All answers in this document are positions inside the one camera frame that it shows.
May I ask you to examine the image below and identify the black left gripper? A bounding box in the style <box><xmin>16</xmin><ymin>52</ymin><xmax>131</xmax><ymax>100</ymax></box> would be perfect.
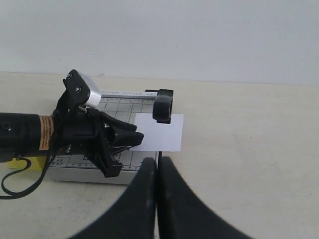
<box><xmin>51</xmin><ymin>92</ymin><xmax>144</xmax><ymax>177</ymax></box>

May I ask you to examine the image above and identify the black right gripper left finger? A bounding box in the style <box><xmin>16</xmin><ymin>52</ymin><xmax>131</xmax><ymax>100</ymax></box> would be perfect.
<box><xmin>71</xmin><ymin>158</ymin><xmax>157</xmax><ymax>239</ymax></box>

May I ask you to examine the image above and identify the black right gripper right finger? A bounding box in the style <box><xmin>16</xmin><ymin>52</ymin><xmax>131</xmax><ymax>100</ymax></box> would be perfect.
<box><xmin>157</xmin><ymin>156</ymin><xmax>249</xmax><ymax>239</ymax></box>

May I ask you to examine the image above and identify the white paper sheet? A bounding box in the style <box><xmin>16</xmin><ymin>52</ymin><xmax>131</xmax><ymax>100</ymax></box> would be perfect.
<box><xmin>131</xmin><ymin>113</ymin><xmax>184</xmax><ymax>152</ymax></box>

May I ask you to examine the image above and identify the black cutter blade arm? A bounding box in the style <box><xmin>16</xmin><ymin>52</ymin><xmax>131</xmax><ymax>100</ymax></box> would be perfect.
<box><xmin>145</xmin><ymin>88</ymin><xmax>174</xmax><ymax>160</ymax></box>

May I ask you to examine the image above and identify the yellow foam cube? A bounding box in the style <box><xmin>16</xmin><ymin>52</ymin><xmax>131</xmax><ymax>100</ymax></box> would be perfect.
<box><xmin>6</xmin><ymin>156</ymin><xmax>46</xmax><ymax>172</ymax></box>

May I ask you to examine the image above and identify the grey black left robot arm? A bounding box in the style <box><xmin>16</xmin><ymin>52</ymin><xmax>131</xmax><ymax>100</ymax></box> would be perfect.
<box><xmin>0</xmin><ymin>94</ymin><xmax>144</xmax><ymax>177</ymax></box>

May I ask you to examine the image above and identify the grey paper cutter base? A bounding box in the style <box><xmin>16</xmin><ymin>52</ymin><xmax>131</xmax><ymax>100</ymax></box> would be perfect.
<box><xmin>47</xmin><ymin>90</ymin><xmax>162</xmax><ymax>185</ymax></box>

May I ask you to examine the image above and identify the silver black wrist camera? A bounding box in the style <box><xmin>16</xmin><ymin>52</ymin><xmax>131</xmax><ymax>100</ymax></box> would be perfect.
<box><xmin>64</xmin><ymin>69</ymin><xmax>102</xmax><ymax>108</ymax></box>

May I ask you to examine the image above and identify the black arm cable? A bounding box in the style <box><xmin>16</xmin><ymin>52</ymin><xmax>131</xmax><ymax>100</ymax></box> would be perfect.
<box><xmin>0</xmin><ymin>109</ymin><xmax>65</xmax><ymax>200</ymax></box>

